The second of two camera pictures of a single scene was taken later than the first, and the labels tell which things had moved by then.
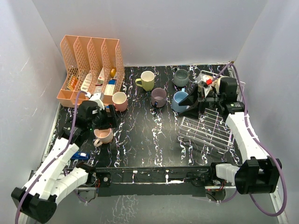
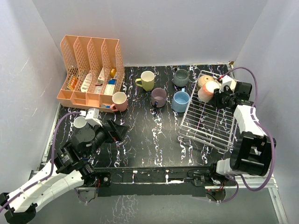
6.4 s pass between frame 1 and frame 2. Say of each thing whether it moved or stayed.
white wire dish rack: stayed
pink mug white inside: stayed
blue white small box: stayed
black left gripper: moved
